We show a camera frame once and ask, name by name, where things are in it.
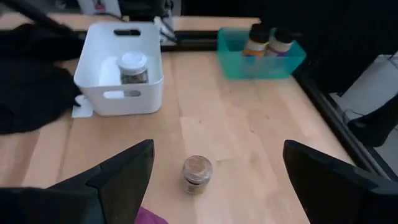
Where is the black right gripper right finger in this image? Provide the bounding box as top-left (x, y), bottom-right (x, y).
top-left (282, 139), bottom-right (398, 224)

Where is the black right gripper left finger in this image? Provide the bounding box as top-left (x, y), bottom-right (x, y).
top-left (0, 139), bottom-right (155, 224)

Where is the small clear glass jar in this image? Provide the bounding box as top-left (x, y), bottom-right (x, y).
top-left (182, 154), bottom-right (214, 196)

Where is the white-lidded glass spice jar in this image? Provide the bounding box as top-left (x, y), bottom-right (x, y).
top-left (116, 51), bottom-right (149, 85)

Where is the black-lidded jar purple label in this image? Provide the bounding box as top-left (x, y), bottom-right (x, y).
top-left (264, 27), bottom-right (295, 58)

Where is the black-lidded jar orange label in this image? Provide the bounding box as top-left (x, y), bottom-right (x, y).
top-left (241, 23), bottom-right (271, 58)

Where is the purple cloth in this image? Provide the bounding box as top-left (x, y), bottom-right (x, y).
top-left (134, 207), bottom-right (170, 224)

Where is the white paper tag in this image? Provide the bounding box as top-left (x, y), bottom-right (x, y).
top-left (71, 95), bottom-right (94, 119)

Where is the white plastic bin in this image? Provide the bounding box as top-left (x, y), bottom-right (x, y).
top-left (73, 21), bottom-right (165, 117)

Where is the black cloth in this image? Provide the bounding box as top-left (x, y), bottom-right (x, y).
top-left (0, 23), bottom-right (86, 135)

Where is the mint green plastic bin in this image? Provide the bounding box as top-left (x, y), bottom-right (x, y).
top-left (216, 26), bottom-right (307, 81)

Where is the black aluminium table frame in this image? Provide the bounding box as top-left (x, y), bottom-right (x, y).
top-left (160, 29), bottom-right (398, 184)

